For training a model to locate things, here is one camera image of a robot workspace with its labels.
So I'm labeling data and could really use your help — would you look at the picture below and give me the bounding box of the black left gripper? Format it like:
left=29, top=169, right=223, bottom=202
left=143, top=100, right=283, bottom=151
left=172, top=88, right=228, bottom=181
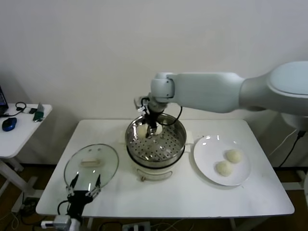
left=66, top=173, right=102, bottom=216

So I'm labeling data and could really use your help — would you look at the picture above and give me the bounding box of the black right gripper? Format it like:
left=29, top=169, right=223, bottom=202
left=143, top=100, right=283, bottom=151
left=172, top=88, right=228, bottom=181
left=143, top=109, right=161, bottom=138

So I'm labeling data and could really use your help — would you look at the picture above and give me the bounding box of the glass lid with cream handle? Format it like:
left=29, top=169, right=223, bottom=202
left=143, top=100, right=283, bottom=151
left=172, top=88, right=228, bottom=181
left=64, top=143, right=120, bottom=191

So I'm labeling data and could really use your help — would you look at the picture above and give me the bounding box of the stainless perforated steamer basket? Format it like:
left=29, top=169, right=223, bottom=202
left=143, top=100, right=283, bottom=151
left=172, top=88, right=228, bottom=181
left=117, top=112, right=193, bottom=167

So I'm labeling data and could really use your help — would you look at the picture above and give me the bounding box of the cream electric cooking pot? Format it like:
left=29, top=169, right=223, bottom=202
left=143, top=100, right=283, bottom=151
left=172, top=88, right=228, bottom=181
left=127, top=141, right=191, bottom=182

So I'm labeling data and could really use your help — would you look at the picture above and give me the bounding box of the white round plate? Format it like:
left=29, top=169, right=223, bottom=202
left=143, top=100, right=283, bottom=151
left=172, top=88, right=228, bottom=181
left=192, top=135, right=253, bottom=186

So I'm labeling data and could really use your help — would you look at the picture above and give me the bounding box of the grey floor power strip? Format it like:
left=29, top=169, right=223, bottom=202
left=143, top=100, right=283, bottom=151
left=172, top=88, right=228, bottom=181
left=122, top=222, right=151, bottom=231

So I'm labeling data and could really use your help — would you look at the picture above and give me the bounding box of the white side table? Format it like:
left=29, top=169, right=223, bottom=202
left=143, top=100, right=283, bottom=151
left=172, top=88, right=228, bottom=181
left=0, top=103, right=53, bottom=195

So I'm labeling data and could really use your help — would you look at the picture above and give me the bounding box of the green grey hand tool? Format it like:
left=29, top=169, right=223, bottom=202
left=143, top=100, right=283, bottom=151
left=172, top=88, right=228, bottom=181
left=32, top=103, right=46, bottom=123

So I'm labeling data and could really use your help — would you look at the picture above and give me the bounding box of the blue computer mouse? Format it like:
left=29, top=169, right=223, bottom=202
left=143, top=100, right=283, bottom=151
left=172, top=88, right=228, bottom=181
left=1, top=117, right=17, bottom=132

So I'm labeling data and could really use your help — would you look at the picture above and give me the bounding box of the dark laptop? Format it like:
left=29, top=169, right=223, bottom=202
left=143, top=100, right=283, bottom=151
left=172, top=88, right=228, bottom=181
left=0, top=85, right=10, bottom=116

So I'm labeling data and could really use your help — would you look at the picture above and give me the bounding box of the white desk with foot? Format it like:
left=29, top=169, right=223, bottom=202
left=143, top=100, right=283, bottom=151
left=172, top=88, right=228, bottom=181
left=281, top=169, right=305, bottom=191

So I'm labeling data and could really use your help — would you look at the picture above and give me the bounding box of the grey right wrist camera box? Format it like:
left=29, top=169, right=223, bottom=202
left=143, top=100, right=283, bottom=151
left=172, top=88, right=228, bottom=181
left=134, top=96, right=145, bottom=112

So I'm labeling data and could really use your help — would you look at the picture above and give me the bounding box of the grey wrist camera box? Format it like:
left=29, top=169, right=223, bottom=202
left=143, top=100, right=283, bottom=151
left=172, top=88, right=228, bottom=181
left=134, top=96, right=145, bottom=112
left=54, top=215, right=72, bottom=228

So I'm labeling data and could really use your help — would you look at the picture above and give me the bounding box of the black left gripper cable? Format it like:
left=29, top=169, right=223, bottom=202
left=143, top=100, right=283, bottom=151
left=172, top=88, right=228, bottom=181
left=57, top=200, right=71, bottom=215

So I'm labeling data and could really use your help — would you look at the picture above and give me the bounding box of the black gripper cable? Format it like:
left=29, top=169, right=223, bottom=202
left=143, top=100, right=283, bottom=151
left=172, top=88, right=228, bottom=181
left=162, top=105, right=183, bottom=126
left=57, top=200, right=71, bottom=215

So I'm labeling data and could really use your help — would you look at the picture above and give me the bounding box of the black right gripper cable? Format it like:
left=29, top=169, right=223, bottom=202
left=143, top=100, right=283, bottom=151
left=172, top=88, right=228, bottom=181
left=162, top=105, right=183, bottom=126

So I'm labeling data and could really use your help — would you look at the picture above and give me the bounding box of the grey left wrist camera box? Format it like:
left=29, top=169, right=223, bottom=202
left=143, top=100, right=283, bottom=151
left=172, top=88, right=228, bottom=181
left=54, top=215, right=72, bottom=228

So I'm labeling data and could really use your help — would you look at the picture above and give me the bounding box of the black floor cable bundle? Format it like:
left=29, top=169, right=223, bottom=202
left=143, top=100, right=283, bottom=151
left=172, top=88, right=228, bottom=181
left=20, top=197, right=38, bottom=218

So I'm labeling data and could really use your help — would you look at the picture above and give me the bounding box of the white floor cable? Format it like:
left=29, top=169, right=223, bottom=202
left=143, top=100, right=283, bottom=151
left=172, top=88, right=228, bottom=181
left=151, top=218, right=195, bottom=231

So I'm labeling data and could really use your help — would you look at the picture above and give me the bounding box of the black looped cable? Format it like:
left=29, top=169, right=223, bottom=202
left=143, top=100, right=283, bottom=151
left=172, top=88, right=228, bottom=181
left=0, top=102, right=27, bottom=118

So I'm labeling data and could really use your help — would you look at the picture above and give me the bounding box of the white hanging cable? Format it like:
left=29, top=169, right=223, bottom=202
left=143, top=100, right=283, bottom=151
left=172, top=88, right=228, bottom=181
left=268, top=128, right=299, bottom=157

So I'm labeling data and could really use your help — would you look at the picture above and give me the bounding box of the black hanging cable with plug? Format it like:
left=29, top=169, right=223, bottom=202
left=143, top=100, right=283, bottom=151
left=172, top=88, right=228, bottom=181
left=278, top=129, right=306, bottom=168

